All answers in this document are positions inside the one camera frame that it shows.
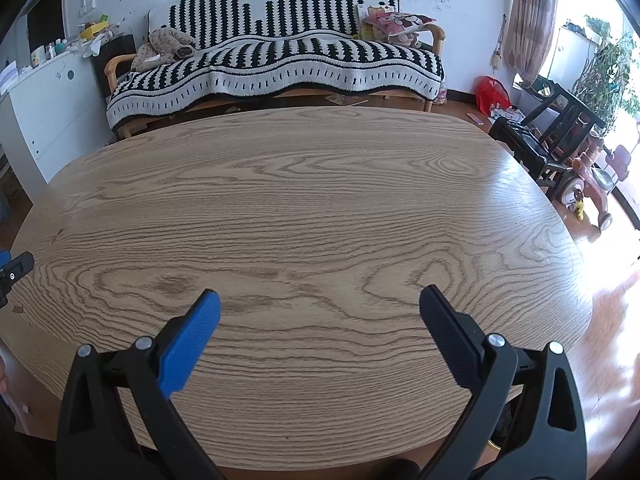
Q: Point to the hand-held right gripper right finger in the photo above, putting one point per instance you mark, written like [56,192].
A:
[447,332]

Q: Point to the white cabinet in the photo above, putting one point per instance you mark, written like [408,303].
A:
[55,110]

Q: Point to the striped black white sofa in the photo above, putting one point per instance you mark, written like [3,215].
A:
[280,60]

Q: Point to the green potted plant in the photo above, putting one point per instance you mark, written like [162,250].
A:
[610,70]

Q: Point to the black cabinet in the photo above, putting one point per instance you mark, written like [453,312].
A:
[112,52]

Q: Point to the pink ride-on toy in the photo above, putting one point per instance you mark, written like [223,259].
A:
[592,180]

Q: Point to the yellow box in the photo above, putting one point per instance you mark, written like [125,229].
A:
[94,30]

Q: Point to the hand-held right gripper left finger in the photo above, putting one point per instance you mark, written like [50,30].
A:
[192,345]

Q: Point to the small yellow toy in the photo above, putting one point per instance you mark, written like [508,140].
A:
[579,210]

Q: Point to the red plastic bag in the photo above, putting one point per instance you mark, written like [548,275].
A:
[492,95]

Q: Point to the beige dotted garment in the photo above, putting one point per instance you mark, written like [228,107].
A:
[162,47]

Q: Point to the black wooden chair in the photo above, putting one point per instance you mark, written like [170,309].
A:
[575,115]

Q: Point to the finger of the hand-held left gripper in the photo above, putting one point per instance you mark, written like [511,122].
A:
[17,267]
[4,258]

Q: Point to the pink patterned curtain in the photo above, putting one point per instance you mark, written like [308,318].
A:
[530,20]

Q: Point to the pink printed pillow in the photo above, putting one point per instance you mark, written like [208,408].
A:
[400,24]

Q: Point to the white mug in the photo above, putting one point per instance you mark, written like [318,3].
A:
[38,56]

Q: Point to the hanging wall ornament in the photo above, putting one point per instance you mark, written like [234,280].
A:
[497,45]

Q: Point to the white appliance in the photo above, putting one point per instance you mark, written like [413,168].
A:
[572,55]

